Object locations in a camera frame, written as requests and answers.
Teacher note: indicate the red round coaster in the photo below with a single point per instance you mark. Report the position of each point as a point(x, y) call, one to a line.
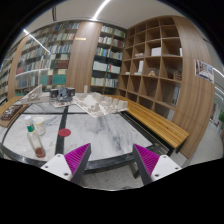
point(64, 132)

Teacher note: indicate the white paper cup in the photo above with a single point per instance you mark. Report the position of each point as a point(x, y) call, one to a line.
point(39, 124)

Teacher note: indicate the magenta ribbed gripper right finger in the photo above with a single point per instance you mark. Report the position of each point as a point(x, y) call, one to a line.
point(151, 166)

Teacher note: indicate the brown model tray left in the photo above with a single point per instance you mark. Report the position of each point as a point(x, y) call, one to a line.
point(10, 110)

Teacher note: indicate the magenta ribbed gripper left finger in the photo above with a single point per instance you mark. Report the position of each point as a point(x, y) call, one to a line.
point(71, 166)

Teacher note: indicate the wooden cubby shelf unit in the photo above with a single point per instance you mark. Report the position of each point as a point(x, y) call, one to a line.
point(158, 72)

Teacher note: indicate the white model on left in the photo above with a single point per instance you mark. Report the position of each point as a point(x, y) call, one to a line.
point(36, 96)

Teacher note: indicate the poster on wooden wall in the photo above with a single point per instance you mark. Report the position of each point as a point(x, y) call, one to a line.
point(204, 70)

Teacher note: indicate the bookshelf with books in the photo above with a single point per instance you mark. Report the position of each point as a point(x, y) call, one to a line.
point(63, 54)

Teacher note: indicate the wooden bench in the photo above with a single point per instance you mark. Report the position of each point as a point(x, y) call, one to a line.
point(169, 132)

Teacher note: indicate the dark grey building model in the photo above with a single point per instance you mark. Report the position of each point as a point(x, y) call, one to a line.
point(63, 94)

